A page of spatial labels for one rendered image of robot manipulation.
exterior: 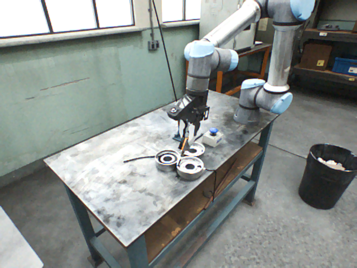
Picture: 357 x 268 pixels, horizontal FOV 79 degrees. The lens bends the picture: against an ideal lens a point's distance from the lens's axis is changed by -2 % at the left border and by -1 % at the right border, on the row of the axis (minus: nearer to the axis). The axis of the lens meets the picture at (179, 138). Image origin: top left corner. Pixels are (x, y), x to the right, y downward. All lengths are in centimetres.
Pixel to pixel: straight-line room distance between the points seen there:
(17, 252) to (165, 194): 53
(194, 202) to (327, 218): 122
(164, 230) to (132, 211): 29
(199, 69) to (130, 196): 49
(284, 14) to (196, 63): 45
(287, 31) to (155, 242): 101
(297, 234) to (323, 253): 17
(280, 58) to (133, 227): 89
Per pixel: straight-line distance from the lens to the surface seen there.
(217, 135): 106
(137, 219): 76
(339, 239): 199
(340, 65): 418
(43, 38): 213
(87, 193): 88
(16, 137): 233
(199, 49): 73
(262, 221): 185
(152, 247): 99
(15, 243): 101
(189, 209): 110
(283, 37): 107
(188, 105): 75
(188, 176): 85
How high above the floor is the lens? 139
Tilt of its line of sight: 32 degrees down
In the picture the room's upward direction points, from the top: straight up
